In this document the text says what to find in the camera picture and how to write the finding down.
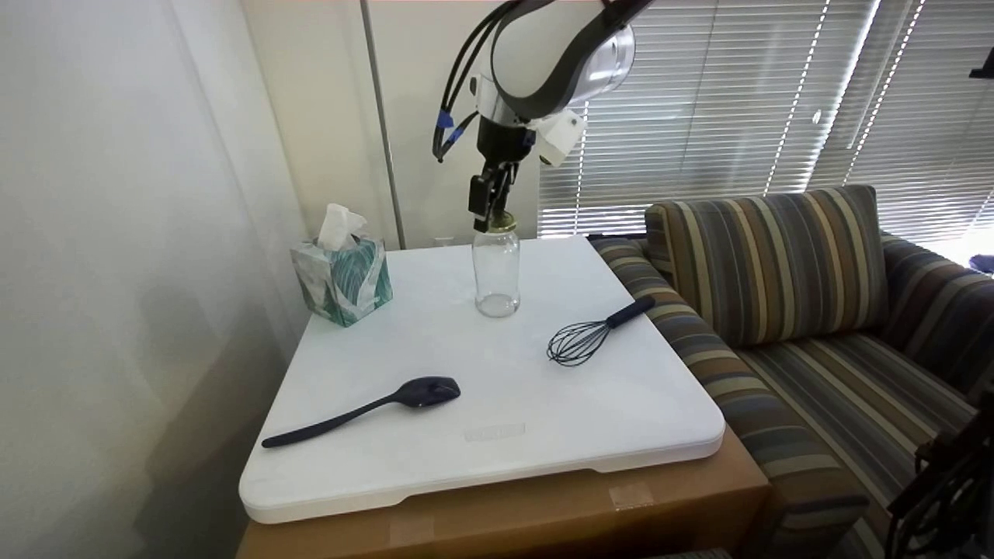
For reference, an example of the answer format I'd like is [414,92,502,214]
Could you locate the clear glass jar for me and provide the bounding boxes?
[470,217,526,323]

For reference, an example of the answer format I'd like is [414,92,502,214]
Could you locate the white table board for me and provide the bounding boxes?
[237,237,729,528]

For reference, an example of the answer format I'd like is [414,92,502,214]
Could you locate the white window blinds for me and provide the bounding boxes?
[536,0,994,265]

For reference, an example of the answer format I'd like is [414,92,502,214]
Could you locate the teal patterned tissue box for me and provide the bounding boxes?
[288,201,398,330]

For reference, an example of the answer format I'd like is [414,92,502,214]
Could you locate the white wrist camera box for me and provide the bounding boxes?
[529,107,584,174]

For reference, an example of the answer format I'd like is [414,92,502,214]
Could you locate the black metal stand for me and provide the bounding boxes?
[883,398,994,559]

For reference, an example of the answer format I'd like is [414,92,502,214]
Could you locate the wooden table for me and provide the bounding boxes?
[232,430,777,559]

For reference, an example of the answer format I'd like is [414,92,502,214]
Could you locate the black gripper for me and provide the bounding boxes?
[467,115,542,237]

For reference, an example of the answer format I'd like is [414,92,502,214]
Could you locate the metal wall pole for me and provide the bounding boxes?
[355,0,408,251]

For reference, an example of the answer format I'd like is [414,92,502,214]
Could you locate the black plastic spoon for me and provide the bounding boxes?
[259,372,467,452]

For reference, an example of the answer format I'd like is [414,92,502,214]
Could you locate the striped sofa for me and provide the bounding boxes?
[587,184,994,559]

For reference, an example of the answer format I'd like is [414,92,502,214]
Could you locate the black wire whisk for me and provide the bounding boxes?
[545,295,658,369]

